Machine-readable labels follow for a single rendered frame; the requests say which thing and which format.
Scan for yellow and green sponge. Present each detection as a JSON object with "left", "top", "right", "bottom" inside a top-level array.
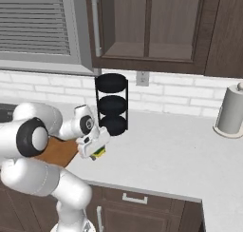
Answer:
[{"left": 89, "top": 145, "right": 107, "bottom": 162}]

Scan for white wall power outlet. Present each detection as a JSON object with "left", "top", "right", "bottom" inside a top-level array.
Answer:
[{"left": 136, "top": 70, "right": 150, "bottom": 87}]

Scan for brown wooden cutting board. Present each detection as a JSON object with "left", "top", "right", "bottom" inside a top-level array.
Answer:
[{"left": 32, "top": 136, "right": 80, "bottom": 169}]

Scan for grey range hood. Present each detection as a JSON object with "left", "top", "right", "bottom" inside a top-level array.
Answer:
[{"left": 0, "top": 0, "right": 103, "bottom": 76}]

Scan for dark wood base cabinet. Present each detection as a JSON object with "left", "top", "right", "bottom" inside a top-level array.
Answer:
[{"left": 0, "top": 182, "right": 60, "bottom": 232}]

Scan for silver cabinet door handle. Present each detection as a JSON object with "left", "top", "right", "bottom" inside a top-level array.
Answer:
[{"left": 90, "top": 0, "right": 103, "bottom": 58}]

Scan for black hob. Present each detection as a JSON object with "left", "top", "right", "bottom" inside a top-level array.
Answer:
[{"left": 0, "top": 103, "right": 17, "bottom": 124}]

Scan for dark wood drawer front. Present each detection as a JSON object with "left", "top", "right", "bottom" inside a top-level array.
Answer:
[{"left": 90, "top": 184, "right": 186, "bottom": 215}]

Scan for white paper towel roll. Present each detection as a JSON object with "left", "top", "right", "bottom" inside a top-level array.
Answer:
[{"left": 213, "top": 82, "right": 243, "bottom": 139}]

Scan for black three-tier wire stand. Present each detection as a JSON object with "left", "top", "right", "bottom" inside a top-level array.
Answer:
[{"left": 94, "top": 72, "right": 130, "bottom": 137}]

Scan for silver drawer handle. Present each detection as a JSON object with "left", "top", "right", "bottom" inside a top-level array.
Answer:
[{"left": 121, "top": 192, "right": 149, "bottom": 205}]

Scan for dark wood glass-door cabinet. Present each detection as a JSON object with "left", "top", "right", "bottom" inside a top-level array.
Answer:
[{"left": 84, "top": 0, "right": 223, "bottom": 76}]

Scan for silver base cabinet handle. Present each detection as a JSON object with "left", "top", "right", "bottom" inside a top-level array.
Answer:
[{"left": 96, "top": 205, "right": 104, "bottom": 232}]

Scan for dark wood cabinet panel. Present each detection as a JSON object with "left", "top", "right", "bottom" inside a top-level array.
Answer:
[{"left": 203, "top": 0, "right": 243, "bottom": 79}]

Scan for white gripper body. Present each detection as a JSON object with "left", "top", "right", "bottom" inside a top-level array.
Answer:
[{"left": 76, "top": 126, "right": 111, "bottom": 160}]

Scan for dark wood base cabinet door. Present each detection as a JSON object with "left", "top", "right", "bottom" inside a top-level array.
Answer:
[{"left": 84, "top": 203, "right": 174, "bottom": 232}]

